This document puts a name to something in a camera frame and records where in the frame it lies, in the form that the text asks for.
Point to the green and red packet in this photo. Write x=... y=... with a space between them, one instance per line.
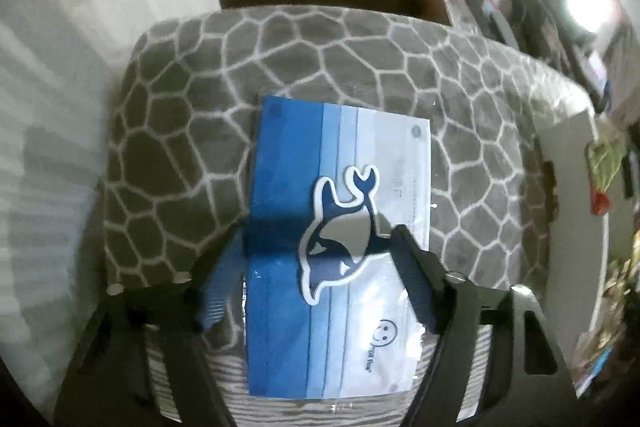
x=606 y=162

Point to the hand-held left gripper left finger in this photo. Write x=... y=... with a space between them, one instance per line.
x=220 y=289

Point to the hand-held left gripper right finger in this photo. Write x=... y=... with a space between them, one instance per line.
x=416 y=289

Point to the grey pebble pattern mat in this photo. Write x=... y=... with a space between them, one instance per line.
x=190 y=107

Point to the clear plastic package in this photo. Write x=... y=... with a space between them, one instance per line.
x=475 y=2

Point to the cardboard box with clear window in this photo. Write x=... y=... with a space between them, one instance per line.
x=570 y=217

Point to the blue face mask packet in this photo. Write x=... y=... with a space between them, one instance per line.
x=290 y=157

